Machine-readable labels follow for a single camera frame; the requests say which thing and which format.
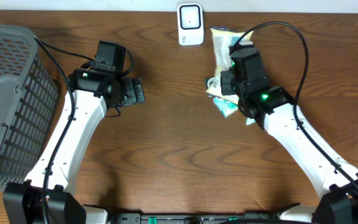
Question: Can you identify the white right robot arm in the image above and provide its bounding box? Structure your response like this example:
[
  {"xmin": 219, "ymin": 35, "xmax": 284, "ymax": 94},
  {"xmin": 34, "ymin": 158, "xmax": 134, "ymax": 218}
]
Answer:
[{"xmin": 220, "ymin": 70, "xmax": 358, "ymax": 223}]

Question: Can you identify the white barcode scanner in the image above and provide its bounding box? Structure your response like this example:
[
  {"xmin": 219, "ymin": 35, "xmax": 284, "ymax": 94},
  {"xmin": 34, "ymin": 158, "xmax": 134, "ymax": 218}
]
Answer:
[{"xmin": 177, "ymin": 3, "xmax": 204, "ymax": 46}]

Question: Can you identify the grey plastic basket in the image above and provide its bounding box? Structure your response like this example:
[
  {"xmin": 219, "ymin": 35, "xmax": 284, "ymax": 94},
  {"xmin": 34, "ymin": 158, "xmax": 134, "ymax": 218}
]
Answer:
[{"xmin": 0, "ymin": 24, "xmax": 58, "ymax": 190}]

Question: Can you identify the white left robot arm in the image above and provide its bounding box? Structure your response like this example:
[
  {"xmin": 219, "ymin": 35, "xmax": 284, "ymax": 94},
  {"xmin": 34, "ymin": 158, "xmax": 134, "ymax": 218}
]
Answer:
[{"xmin": 2, "ymin": 68, "xmax": 145, "ymax": 223}]

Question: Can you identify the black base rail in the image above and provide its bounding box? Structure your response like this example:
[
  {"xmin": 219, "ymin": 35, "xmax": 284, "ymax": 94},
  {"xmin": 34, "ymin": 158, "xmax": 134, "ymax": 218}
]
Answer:
[{"xmin": 115, "ymin": 212, "xmax": 281, "ymax": 224}]

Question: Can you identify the green wet wipes pack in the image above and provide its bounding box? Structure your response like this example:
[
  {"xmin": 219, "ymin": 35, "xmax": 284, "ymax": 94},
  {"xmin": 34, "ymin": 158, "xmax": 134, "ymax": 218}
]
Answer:
[{"xmin": 246, "ymin": 118, "xmax": 255, "ymax": 126}]

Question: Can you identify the yellow snack bag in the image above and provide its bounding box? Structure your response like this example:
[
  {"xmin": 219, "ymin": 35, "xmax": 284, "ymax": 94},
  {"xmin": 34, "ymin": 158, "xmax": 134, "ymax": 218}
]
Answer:
[{"xmin": 206, "ymin": 26, "xmax": 243, "ymax": 105}]

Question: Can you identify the black round-label packet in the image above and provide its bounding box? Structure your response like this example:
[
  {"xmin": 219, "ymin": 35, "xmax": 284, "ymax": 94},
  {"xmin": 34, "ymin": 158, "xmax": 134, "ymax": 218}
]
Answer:
[{"xmin": 204, "ymin": 78, "xmax": 211, "ymax": 90}]

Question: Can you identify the green Kleenex tissue pack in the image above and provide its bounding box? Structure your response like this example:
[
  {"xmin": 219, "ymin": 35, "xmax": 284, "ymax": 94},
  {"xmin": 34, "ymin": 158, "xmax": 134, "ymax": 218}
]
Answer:
[{"xmin": 213, "ymin": 97, "xmax": 238, "ymax": 118}]

